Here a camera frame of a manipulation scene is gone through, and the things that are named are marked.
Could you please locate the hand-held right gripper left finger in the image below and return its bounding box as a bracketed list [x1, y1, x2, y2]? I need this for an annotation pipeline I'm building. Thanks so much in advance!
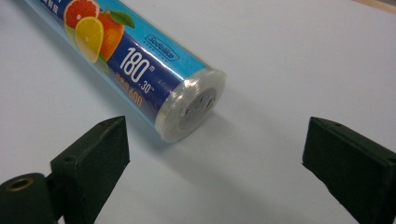
[49, 115, 131, 224]

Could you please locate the blue plastic wrap roll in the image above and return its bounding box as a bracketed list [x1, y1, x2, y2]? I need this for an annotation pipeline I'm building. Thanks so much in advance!
[22, 0, 227, 144]

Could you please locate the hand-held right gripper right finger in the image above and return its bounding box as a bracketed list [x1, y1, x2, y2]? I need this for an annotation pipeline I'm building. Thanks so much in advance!
[302, 116, 396, 224]

